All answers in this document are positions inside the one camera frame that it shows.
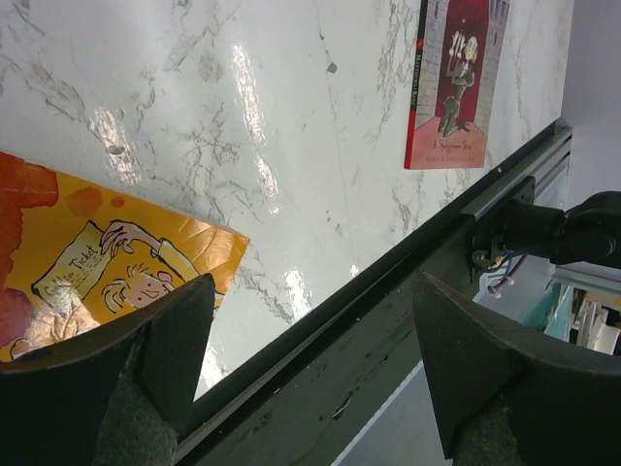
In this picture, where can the purple orange Roald Dahl book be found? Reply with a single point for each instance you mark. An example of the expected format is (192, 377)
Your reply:
(75, 255)

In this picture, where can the pink red Shakespeare Story book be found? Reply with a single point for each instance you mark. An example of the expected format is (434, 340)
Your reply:
(457, 55)

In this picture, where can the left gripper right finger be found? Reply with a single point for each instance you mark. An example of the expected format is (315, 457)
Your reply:
(507, 394)

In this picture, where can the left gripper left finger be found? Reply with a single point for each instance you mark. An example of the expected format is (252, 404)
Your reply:
(120, 394)

